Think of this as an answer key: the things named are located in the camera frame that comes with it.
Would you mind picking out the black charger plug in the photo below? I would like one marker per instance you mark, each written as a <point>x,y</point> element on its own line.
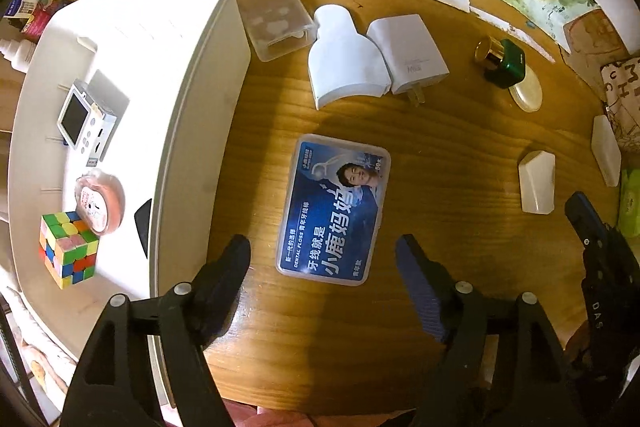
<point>144,227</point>

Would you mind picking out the pink round case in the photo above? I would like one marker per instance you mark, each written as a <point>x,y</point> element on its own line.
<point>100,202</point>

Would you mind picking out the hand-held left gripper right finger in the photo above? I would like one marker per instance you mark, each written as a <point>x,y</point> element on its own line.
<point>422,292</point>

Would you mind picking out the white plastic storage bin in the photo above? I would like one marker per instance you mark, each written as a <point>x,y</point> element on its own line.
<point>180,107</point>

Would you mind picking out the white soap box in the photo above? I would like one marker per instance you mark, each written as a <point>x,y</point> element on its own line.
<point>606,152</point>

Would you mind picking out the colourful puzzle cube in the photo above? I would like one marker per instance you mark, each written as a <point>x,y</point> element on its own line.
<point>67,252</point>

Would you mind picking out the white instant camera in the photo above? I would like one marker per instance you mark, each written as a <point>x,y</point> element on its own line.
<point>82,119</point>

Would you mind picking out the white spray bottle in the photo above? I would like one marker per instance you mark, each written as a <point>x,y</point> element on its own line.
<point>17,56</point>

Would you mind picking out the round gold compact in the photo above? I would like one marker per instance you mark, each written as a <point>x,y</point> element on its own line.
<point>527,94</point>

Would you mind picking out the white power adapter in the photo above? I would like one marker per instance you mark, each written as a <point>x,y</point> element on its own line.
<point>407,52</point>

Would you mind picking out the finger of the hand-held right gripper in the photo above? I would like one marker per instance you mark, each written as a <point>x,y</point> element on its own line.
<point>587,227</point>

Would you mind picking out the green perfume bottle gold cap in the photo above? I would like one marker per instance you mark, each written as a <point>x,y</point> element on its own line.
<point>505,59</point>

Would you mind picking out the white bottle-shaped plastic case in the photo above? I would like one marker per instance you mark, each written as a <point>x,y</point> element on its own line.
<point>345,62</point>

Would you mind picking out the clear plastic case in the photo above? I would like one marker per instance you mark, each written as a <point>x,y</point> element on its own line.
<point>272,19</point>

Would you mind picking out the pink floral bedding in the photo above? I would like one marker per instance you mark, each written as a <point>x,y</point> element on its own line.
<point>45,357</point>

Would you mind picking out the white paper strip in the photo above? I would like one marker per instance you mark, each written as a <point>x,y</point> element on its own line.
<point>510,29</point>

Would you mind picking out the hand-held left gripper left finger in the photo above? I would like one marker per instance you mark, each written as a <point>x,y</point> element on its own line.
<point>227,277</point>

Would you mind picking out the pink can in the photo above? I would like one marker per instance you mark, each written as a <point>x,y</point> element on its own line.
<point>30,17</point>

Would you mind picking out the blue dental floss box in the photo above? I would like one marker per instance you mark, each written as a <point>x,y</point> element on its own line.
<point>332,212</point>

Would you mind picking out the green tissue pack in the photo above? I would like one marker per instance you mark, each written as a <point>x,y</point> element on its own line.
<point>631,202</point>

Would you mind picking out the printed fabric basket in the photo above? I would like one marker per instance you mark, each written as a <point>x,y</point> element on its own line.
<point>625,102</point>

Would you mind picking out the brown cardboard sheet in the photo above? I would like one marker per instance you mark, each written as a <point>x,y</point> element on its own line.
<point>595,42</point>

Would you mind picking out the white wedge-shaped box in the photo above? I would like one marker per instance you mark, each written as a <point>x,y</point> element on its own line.
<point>537,182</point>

